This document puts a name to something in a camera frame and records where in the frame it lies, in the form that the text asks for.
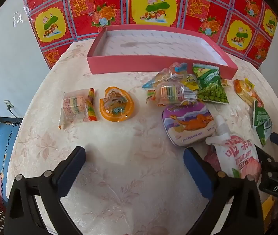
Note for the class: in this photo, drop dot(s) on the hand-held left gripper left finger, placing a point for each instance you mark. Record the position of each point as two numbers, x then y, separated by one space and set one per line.
70 173

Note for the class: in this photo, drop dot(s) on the pink cardboard box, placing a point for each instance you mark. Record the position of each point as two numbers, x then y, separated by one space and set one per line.
129 64

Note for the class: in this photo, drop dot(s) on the small orange candy packet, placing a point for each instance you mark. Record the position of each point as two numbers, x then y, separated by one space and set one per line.
225 82

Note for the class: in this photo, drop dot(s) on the pale floral tablecloth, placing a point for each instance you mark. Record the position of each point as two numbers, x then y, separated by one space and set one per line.
129 139

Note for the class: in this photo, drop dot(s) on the colourful foam floor mat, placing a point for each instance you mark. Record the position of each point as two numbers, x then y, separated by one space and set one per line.
2 137

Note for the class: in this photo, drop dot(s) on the red floral printed cloth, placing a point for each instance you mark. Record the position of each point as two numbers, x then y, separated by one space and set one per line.
85 5

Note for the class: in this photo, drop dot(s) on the long orange snack packet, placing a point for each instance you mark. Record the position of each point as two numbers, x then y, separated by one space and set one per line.
245 90

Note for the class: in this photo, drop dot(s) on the white wall socket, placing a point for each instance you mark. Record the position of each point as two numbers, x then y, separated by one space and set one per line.
9 104

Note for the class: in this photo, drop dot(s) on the small green white packet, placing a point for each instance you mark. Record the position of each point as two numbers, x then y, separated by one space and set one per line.
261 122

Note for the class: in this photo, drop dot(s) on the purple cartoon tin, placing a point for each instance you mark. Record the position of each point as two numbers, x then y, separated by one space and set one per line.
187 124

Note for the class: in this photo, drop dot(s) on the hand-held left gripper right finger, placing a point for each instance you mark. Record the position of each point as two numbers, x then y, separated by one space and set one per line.
197 173

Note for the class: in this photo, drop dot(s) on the rainbow candy clear packet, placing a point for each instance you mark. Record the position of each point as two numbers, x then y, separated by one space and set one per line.
172 94
75 107

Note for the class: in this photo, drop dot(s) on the green pea snack packet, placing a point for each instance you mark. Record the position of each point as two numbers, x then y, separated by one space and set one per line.
211 90

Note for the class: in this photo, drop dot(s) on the yellow plastic object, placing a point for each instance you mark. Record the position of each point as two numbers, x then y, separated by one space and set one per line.
269 206

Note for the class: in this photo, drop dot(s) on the yellow candy packet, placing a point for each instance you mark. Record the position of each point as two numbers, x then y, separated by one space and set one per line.
190 82

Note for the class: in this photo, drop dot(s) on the white peach drink pouch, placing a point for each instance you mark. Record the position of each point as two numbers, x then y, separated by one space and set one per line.
236 156

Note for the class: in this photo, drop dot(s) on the orange jelly cup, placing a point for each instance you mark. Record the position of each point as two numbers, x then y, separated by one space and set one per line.
115 105

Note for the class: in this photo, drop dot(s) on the blue-edged gummy packet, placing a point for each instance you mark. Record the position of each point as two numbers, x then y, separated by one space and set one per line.
164 77

